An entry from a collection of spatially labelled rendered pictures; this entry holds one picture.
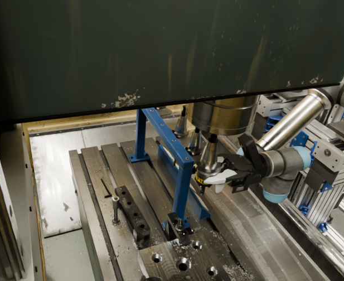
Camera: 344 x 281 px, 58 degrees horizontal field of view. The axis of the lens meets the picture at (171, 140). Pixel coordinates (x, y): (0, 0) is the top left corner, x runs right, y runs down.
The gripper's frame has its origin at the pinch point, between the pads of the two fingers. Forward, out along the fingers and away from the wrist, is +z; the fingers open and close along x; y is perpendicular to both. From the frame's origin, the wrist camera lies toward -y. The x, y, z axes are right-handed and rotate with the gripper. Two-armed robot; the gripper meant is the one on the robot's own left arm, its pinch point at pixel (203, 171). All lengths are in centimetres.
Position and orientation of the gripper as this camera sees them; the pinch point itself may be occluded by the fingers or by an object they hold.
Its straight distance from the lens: 81.3
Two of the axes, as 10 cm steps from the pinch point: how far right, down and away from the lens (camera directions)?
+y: -1.1, 8.2, 5.6
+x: -3.8, -5.6, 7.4
